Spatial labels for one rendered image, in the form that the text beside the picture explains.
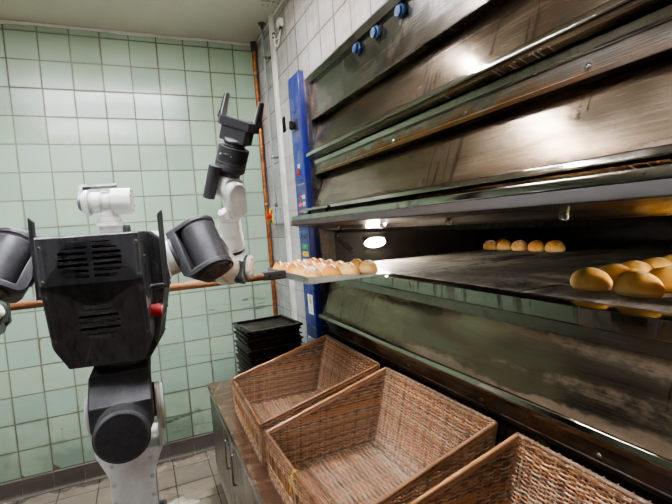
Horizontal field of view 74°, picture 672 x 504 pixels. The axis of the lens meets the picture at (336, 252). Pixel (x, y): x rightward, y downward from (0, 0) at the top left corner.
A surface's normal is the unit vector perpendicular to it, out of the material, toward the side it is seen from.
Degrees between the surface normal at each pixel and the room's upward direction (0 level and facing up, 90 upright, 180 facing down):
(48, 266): 90
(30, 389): 90
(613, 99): 70
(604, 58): 90
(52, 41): 90
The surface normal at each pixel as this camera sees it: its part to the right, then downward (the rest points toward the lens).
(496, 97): -0.91, 0.09
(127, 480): 0.36, -0.14
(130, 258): 0.23, 0.04
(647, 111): -0.88, -0.25
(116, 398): 0.22, -0.69
